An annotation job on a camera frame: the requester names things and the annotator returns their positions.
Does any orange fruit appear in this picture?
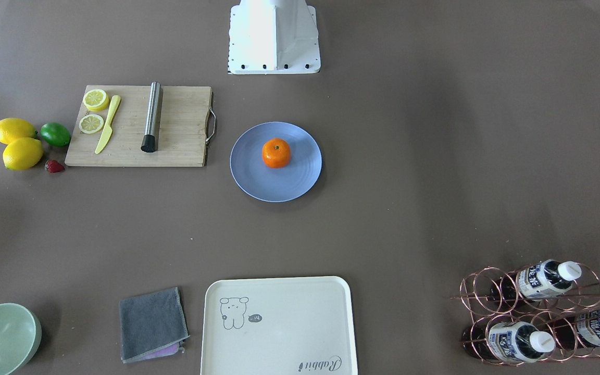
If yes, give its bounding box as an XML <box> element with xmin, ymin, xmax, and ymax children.
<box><xmin>261</xmin><ymin>137</ymin><xmax>292</xmax><ymax>169</ymax></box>

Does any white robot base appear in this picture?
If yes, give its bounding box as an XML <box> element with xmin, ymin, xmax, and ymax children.
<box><xmin>227</xmin><ymin>1</ymin><xmax>321</xmax><ymax>74</ymax></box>

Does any blue round plate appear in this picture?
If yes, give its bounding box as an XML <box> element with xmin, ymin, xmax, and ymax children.
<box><xmin>230</xmin><ymin>121</ymin><xmax>323</xmax><ymax>203</ymax></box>

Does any wooden cutting board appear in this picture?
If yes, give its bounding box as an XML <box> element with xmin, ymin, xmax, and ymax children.
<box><xmin>65</xmin><ymin>85</ymin><xmax>214</xmax><ymax>167</ymax></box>

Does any cream serving tray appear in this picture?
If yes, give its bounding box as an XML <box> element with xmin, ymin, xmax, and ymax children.
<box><xmin>200</xmin><ymin>276</ymin><xmax>359</xmax><ymax>374</ymax></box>

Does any steel cylinder muddler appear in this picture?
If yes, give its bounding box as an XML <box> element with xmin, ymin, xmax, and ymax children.
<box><xmin>141</xmin><ymin>81</ymin><xmax>164</xmax><ymax>153</ymax></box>

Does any grey folded cloth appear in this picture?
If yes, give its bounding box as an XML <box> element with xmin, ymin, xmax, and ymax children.
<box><xmin>118</xmin><ymin>286</ymin><xmax>190</xmax><ymax>364</ymax></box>

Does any yellow plastic knife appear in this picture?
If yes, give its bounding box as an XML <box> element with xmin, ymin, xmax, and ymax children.
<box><xmin>94</xmin><ymin>95</ymin><xmax>121</xmax><ymax>154</ymax></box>

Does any lemon slice lower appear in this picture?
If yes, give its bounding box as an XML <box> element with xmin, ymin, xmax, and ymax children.
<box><xmin>78</xmin><ymin>114</ymin><xmax>105</xmax><ymax>134</ymax></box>

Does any lemon slice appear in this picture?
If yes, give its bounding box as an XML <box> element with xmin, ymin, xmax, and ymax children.
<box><xmin>82</xmin><ymin>89</ymin><xmax>110</xmax><ymax>111</ymax></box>
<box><xmin>78</xmin><ymin>114</ymin><xmax>105</xmax><ymax>134</ymax></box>

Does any lemon slice upper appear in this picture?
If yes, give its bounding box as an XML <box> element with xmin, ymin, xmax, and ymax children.
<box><xmin>82</xmin><ymin>89</ymin><xmax>110</xmax><ymax>111</ymax></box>

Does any red strawberry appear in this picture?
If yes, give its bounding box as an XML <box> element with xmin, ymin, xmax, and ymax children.
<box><xmin>44</xmin><ymin>159</ymin><xmax>65</xmax><ymax>173</ymax></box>

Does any green lime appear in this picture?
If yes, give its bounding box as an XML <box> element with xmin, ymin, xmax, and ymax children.
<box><xmin>40</xmin><ymin>122</ymin><xmax>71</xmax><ymax>147</ymax></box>

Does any dark drink bottle top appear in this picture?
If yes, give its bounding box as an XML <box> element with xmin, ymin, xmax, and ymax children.
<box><xmin>488</xmin><ymin>259</ymin><xmax>582</xmax><ymax>306</ymax></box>

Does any dark drink bottle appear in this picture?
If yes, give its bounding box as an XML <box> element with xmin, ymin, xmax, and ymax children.
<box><xmin>549</xmin><ymin>308</ymin><xmax>600</xmax><ymax>349</ymax></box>
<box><xmin>488</xmin><ymin>259</ymin><xmax>582</xmax><ymax>306</ymax></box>
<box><xmin>460</xmin><ymin>322</ymin><xmax>556</xmax><ymax>365</ymax></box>

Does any yellow lemon lower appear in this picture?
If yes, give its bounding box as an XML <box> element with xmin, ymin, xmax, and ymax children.
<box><xmin>2</xmin><ymin>137</ymin><xmax>43</xmax><ymax>170</ymax></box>

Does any yellow lemon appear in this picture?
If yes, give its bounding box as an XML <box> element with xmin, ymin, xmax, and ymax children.
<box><xmin>0</xmin><ymin>117</ymin><xmax>37</xmax><ymax>145</ymax></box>
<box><xmin>2</xmin><ymin>137</ymin><xmax>43</xmax><ymax>170</ymax></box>

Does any yellow lemon upper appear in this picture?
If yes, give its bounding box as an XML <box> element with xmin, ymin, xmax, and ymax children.
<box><xmin>0</xmin><ymin>117</ymin><xmax>37</xmax><ymax>145</ymax></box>

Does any green bowl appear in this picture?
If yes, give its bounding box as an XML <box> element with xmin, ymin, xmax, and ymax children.
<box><xmin>0</xmin><ymin>303</ymin><xmax>42</xmax><ymax>374</ymax></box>

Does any copper wire bottle rack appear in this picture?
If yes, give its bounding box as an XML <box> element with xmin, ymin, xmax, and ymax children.
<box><xmin>459</xmin><ymin>261</ymin><xmax>600</xmax><ymax>366</ymax></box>

